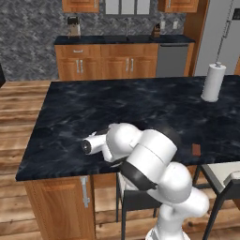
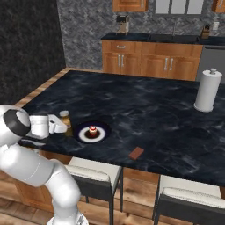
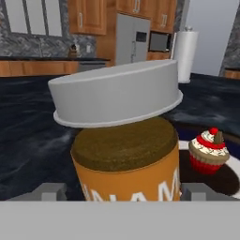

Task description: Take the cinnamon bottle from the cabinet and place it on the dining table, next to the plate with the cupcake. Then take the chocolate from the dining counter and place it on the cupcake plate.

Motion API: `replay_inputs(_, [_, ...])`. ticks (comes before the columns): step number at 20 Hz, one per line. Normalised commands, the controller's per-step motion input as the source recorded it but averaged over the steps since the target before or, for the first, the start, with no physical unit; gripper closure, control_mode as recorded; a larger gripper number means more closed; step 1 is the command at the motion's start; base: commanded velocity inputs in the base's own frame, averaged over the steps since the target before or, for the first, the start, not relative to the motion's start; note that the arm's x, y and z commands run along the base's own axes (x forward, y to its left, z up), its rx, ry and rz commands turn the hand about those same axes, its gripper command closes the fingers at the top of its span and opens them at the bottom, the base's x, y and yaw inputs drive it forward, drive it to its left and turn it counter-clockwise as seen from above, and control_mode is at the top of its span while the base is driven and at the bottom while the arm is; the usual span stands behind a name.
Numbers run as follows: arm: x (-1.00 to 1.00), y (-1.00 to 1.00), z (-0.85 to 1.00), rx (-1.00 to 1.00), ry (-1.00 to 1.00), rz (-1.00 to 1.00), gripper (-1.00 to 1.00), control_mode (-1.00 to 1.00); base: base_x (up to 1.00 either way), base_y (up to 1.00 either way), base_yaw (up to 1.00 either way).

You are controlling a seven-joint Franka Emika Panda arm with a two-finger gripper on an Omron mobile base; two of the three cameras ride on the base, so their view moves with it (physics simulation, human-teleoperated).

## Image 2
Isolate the window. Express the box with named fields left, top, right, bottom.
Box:
left=154, top=0, right=206, bottom=16

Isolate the wooden wall cabinet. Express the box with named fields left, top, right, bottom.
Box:
left=112, top=0, right=149, bottom=13
left=212, top=0, right=225, bottom=14

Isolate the wooden base cabinet run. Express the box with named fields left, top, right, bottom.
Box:
left=101, top=40, right=204, bottom=82

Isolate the coffee machine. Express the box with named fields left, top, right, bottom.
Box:
left=116, top=14, right=130, bottom=35

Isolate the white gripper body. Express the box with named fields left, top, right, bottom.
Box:
left=47, top=114, right=69, bottom=134

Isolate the brown cinnamon bottle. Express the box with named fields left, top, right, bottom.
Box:
left=59, top=110, right=74, bottom=138

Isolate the dark blue plate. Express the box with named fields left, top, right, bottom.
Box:
left=72, top=120, right=112, bottom=144

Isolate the white paper towel roll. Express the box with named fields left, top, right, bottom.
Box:
left=193, top=68, right=223, bottom=113

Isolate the knife block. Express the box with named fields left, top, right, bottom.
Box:
left=200, top=24, right=211, bottom=40

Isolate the white cushioned dark-frame chair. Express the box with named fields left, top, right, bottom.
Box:
left=63, top=156, right=125, bottom=225
left=151, top=174, right=225, bottom=225

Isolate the cupcake with red cherry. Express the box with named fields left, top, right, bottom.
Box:
left=88, top=125, right=98, bottom=139

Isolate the stainless steel dishwasher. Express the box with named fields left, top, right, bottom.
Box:
left=195, top=44, right=225, bottom=85

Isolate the brown chocolate bar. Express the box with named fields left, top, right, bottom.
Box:
left=128, top=146, right=145, bottom=161

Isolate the sink with tap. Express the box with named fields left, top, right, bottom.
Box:
left=148, top=18, right=200, bottom=44

